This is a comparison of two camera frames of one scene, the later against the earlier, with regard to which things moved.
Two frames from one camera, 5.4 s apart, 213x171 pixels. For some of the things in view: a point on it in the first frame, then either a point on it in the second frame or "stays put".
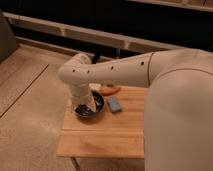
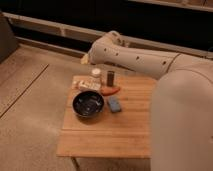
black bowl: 84,111 stays put
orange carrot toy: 109,89 stays put
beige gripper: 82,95 to 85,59
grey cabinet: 8,39 stays put
